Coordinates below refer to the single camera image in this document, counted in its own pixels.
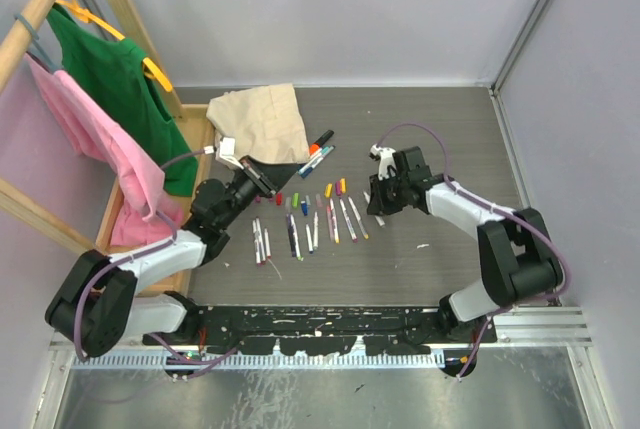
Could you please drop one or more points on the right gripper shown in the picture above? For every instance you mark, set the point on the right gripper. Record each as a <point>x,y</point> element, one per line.
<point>379,205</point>

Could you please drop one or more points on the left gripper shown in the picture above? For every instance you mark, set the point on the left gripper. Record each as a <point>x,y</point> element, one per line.
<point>267,178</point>

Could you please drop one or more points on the dark blue cap marker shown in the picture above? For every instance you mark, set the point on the dark blue cap marker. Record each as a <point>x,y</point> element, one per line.
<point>304,173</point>

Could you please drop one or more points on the dark purple clear pen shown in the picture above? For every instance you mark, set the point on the dark purple clear pen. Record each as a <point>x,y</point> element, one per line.
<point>290,235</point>

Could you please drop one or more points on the yellow end rainbow pen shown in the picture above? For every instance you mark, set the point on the yellow end rainbow pen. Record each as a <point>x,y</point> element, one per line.
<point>333,218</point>

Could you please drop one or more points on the lilac pen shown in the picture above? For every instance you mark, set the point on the lilac pen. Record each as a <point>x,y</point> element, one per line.
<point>330,224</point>

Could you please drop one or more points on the grey end white marker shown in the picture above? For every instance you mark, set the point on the grey end white marker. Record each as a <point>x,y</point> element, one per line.
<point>315,233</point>

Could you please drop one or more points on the blue end white marker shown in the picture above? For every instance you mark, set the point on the blue end white marker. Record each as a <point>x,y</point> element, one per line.
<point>309,238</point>

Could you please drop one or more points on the red cap white pen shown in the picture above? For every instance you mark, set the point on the red cap white pen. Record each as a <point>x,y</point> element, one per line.
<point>267,244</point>

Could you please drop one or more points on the green cap rainbow pen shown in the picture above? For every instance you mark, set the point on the green cap rainbow pen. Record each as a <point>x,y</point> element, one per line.
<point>295,236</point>

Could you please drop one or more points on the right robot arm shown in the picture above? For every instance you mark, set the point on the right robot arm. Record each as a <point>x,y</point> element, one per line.
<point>515,260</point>

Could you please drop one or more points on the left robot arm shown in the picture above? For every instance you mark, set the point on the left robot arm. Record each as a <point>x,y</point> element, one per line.
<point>99,301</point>

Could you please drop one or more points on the orange black highlighter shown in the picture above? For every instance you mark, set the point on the orange black highlighter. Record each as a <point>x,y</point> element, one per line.
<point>320,142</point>

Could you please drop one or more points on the teal cap white marker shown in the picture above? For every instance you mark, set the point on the teal cap white marker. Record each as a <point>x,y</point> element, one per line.
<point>318,158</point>

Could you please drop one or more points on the beige folded cloth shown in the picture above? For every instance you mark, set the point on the beige folded cloth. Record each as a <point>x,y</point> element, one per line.
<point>265,122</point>

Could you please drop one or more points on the wooden clothes rack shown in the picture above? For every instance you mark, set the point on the wooden clothes rack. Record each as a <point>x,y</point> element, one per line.
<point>185,171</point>

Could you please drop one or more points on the pink shirt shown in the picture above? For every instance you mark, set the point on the pink shirt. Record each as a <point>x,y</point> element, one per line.
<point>148,213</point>

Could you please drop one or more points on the green shirt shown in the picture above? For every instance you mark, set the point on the green shirt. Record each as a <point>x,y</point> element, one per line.
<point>111,73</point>

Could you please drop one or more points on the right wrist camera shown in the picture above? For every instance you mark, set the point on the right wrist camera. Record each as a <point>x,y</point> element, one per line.
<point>385,158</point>

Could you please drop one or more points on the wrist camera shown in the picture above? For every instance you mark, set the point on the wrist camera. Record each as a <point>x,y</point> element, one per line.
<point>385,158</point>
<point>224,152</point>

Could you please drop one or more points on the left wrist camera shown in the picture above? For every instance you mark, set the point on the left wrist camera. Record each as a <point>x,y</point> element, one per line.
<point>224,152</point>

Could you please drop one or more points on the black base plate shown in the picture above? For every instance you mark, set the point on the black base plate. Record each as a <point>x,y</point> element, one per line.
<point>321,331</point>

